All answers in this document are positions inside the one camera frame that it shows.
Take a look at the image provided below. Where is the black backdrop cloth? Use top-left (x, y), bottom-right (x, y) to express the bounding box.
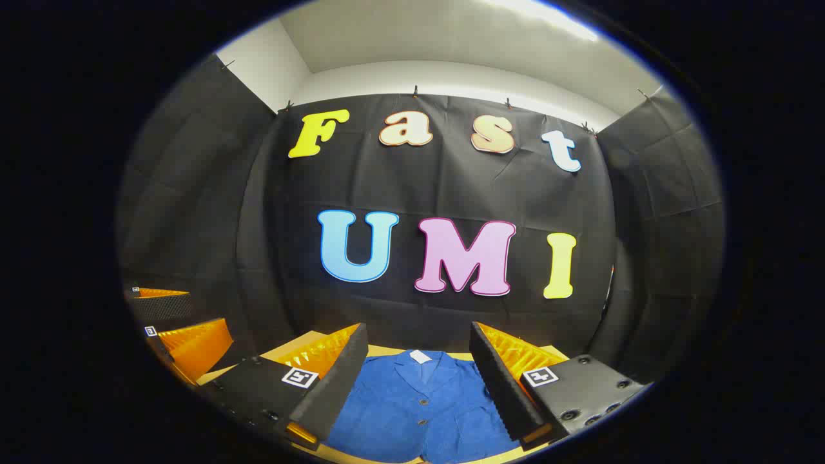
top-left (116, 55), bottom-right (726, 387)

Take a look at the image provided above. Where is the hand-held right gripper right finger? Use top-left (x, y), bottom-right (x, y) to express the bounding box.
top-left (469, 321), bottom-right (646, 451)

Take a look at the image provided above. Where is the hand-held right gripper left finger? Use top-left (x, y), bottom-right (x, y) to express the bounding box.
top-left (197, 322), bottom-right (369, 450)

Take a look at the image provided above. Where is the blue jacket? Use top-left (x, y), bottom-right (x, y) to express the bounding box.
top-left (325, 349), bottom-right (523, 464)

